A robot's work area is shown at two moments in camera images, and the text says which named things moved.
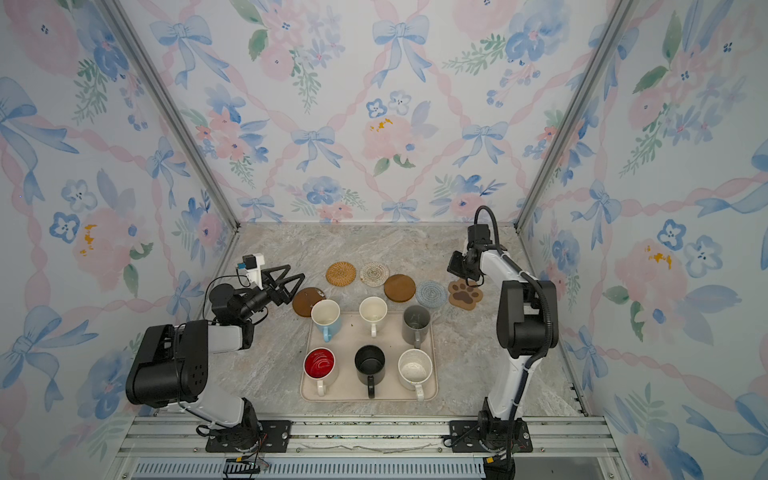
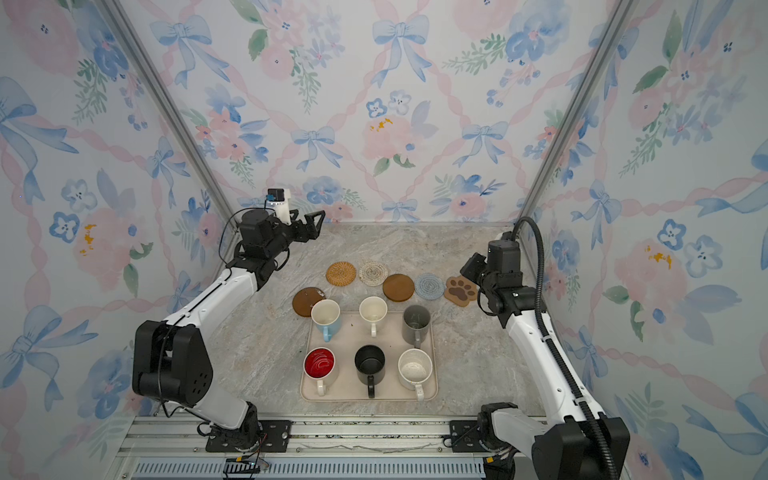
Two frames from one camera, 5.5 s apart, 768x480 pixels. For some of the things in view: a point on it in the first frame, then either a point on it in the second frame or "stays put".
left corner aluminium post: [126, 29] stays put
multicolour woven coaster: [374, 274] stays put
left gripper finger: [286, 294] -> [313, 231]
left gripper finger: [292, 277] -> [310, 222]
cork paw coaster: [463, 296] stays put
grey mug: [415, 325] stays put
